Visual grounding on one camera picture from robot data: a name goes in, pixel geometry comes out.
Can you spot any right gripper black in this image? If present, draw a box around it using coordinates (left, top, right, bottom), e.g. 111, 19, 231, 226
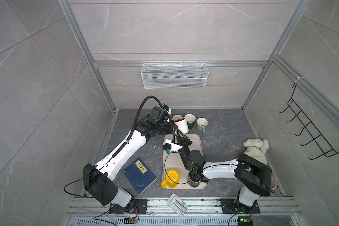
175, 130, 195, 170

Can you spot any white mug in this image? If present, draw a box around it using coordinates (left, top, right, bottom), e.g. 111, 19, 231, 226
174, 118, 189, 134

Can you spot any dark green mug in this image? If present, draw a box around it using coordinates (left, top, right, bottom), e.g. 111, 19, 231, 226
185, 114, 196, 130

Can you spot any grey mug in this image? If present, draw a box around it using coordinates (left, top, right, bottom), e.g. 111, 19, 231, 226
196, 117, 209, 133

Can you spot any yellow mug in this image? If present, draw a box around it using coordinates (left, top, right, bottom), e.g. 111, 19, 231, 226
161, 169, 180, 188

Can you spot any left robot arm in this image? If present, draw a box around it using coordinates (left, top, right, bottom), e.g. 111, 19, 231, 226
82, 96, 176, 212

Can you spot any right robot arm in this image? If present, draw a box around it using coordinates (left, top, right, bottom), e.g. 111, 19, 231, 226
163, 135, 274, 211

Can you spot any black mug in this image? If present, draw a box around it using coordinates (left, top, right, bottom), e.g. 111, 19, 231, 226
188, 175, 202, 188

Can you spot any beige serving tray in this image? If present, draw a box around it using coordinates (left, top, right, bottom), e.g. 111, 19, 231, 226
161, 134, 209, 189

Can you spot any blue hardcover book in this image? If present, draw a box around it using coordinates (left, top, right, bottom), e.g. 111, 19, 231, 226
122, 158, 157, 195

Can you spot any white plush toy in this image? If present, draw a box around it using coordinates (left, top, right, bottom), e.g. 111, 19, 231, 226
243, 139, 269, 165

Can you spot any clear tape roll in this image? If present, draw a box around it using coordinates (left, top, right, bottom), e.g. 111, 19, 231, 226
271, 176, 277, 190

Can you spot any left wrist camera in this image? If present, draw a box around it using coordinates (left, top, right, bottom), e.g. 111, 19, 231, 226
162, 104, 172, 115

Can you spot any white wire mesh basket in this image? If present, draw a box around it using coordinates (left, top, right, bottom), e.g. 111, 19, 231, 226
141, 63, 209, 89

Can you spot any white plastic bracket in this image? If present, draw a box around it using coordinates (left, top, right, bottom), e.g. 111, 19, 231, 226
167, 194, 189, 217

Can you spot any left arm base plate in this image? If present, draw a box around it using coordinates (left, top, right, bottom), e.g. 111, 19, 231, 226
109, 199, 148, 214

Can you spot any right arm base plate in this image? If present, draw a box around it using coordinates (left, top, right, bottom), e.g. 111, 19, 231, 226
220, 199, 260, 214

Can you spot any black wire hook rack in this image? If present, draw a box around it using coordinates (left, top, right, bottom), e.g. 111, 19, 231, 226
278, 84, 339, 160

